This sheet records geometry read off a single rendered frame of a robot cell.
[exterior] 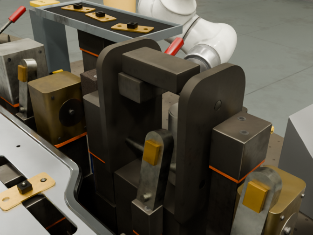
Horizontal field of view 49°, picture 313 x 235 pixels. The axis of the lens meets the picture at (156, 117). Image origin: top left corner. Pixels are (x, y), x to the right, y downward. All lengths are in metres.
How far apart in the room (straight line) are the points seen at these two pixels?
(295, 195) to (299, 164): 0.48
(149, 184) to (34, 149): 0.24
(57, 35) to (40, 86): 0.37
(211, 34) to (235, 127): 0.50
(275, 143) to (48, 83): 0.80
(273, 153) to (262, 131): 0.72
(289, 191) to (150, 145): 0.18
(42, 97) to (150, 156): 0.28
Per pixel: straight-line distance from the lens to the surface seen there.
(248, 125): 0.47
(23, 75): 0.75
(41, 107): 0.70
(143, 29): 0.72
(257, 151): 0.48
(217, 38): 0.93
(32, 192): 0.56
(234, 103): 0.51
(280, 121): 2.84
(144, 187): 0.51
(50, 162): 0.61
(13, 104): 0.84
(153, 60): 0.48
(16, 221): 0.53
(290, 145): 0.92
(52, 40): 1.03
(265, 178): 0.41
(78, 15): 0.86
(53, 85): 0.69
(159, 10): 0.94
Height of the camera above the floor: 1.36
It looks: 30 degrees down
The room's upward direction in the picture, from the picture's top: straight up
